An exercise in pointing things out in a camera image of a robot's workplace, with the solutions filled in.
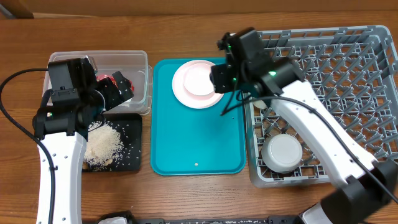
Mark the grey dishwasher rack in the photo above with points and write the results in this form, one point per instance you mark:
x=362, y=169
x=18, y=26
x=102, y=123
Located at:
x=353, y=71

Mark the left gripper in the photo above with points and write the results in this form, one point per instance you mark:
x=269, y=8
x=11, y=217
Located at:
x=115, y=97

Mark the red snack wrapper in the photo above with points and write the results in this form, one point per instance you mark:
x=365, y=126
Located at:
x=104, y=76

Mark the black tray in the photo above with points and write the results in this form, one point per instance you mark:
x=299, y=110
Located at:
x=130, y=137

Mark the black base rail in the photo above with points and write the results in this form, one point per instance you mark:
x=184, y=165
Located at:
x=128, y=217

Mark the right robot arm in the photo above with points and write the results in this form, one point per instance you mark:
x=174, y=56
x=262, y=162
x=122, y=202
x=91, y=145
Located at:
x=363, y=185

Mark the white rice pile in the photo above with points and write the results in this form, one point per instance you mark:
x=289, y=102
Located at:
x=102, y=144

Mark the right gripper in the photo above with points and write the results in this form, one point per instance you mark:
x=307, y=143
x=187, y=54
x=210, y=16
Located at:
x=221, y=79

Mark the cream cup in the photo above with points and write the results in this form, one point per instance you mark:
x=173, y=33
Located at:
x=260, y=104

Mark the grey metal bowl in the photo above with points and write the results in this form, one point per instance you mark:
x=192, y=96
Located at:
x=282, y=153

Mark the white pink plate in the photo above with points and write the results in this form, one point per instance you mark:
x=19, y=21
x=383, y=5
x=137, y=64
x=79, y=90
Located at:
x=188, y=99

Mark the teal serving tray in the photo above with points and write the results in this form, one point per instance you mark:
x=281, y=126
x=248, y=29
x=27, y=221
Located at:
x=187, y=141

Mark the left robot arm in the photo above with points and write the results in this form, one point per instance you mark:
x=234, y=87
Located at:
x=76, y=98

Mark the clear plastic bin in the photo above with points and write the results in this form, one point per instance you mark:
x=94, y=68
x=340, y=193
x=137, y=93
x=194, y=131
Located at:
x=133, y=64

